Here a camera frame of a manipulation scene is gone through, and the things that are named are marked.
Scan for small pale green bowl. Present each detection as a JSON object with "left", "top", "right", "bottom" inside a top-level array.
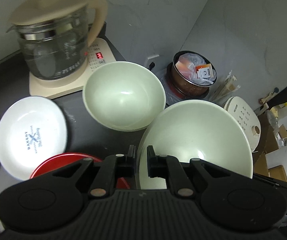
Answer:
[{"left": 82, "top": 61, "right": 166, "bottom": 132}]

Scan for white bakery print plate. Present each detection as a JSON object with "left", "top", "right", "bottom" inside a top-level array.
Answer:
[{"left": 0, "top": 96, "right": 67, "bottom": 180}]

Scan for wrapped chopsticks bundle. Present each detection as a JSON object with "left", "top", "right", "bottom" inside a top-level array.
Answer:
[{"left": 210, "top": 70, "right": 241, "bottom": 102}]

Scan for red plate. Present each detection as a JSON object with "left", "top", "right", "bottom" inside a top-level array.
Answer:
[{"left": 29, "top": 152, "right": 131, "bottom": 190}]

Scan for large pale green bowl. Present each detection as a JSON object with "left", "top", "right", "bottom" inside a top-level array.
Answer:
[{"left": 136, "top": 100, "right": 253, "bottom": 190}]

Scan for beige kettle heating base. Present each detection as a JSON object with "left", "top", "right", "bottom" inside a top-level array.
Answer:
[{"left": 29, "top": 37, "right": 116, "bottom": 99}]

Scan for black wall plug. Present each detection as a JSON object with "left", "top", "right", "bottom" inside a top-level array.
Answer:
[{"left": 148, "top": 62, "right": 156, "bottom": 70}]

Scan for white rice cooker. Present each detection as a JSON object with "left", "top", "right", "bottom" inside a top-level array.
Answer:
[{"left": 224, "top": 96, "right": 261, "bottom": 152}]

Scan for cardboard boxes pile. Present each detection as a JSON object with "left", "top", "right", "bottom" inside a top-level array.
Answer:
[{"left": 254, "top": 102, "right": 287, "bottom": 182}]

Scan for glass kettle with beige lid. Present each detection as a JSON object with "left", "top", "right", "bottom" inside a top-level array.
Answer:
[{"left": 9, "top": 0, "right": 108, "bottom": 81}]

